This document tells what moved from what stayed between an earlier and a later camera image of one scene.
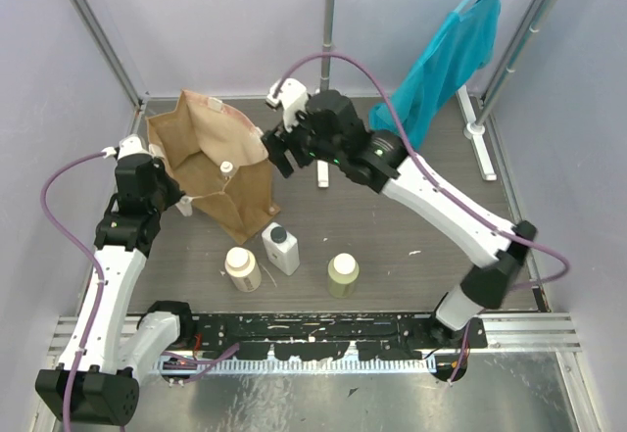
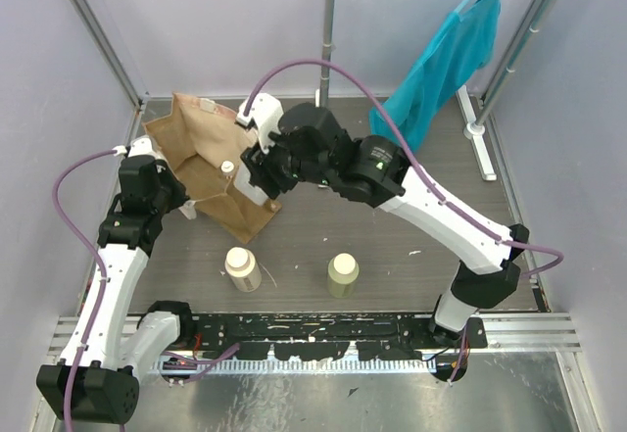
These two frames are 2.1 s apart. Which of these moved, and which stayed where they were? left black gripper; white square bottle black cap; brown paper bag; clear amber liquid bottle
Moved: white square bottle black cap
Stayed: brown paper bag; left black gripper; clear amber liquid bottle
